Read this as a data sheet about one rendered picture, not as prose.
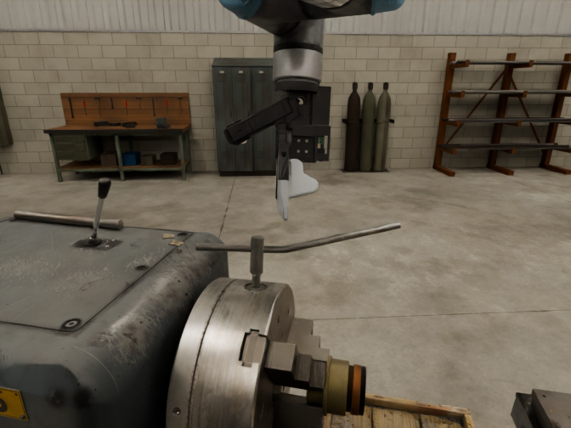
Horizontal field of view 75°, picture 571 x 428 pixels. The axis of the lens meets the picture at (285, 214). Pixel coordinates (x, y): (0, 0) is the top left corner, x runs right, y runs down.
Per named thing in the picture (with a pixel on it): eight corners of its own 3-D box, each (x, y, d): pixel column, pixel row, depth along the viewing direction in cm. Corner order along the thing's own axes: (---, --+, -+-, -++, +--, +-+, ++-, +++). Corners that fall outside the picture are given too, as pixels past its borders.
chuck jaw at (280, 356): (255, 385, 60) (239, 365, 51) (261, 354, 63) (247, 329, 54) (323, 397, 58) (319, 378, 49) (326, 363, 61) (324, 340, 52)
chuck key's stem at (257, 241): (248, 305, 61) (251, 237, 60) (249, 300, 64) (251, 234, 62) (261, 306, 62) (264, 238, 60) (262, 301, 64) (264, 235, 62)
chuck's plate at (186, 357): (166, 526, 53) (162, 320, 48) (237, 392, 84) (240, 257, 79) (188, 532, 53) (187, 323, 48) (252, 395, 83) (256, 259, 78)
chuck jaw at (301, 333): (265, 350, 66) (279, 308, 77) (266, 371, 68) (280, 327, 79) (327, 358, 64) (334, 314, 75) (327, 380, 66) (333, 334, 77)
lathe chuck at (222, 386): (188, 532, 53) (187, 323, 48) (252, 395, 83) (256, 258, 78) (249, 548, 51) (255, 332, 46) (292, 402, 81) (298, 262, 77)
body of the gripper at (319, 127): (329, 166, 56) (333, 81, 54) (271, 164, 55) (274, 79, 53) (321, 164, 63) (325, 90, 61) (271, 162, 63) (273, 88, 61)
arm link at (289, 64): (274, 47, 53) (273, 61, 61) (272, 81, 53) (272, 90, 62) (326, 49, 53) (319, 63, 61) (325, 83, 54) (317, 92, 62)
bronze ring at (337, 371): (305, 380, 57) (366, 389, 55) (313, 340, 65) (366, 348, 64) (303, 425, 60) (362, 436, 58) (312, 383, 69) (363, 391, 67)
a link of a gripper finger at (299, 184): (320, 211, 51) (319, 154, 55) (277, 210, 50) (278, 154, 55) (318, 221, 53) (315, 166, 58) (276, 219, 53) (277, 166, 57)
